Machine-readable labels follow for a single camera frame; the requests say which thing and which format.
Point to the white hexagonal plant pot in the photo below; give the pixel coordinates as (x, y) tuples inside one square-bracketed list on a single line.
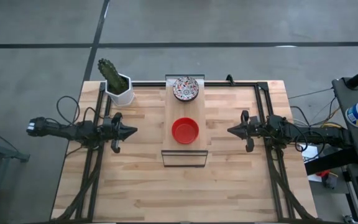
[(123, 96)]

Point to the wooden riser shelf black legs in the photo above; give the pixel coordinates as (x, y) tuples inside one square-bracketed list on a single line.
[(184, 109)]

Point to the black clamp on frame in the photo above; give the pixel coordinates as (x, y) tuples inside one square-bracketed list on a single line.
[(230, 79)]

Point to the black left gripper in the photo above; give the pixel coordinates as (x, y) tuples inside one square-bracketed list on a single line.
[(117, 132)]

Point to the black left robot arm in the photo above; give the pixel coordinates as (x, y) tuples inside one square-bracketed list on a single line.
[(70, 130)]

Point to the green cactus plant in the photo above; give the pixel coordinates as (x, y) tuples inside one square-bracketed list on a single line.
[(112, 74)]

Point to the small red object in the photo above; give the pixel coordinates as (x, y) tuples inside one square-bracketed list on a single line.
[(323, 173)]

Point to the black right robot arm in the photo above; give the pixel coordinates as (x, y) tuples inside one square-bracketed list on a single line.
[(306, 133)]

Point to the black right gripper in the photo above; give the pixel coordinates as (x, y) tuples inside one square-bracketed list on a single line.
[(256, 129)]

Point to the white paper sheet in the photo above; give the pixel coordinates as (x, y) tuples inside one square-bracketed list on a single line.
[(310, 154)]

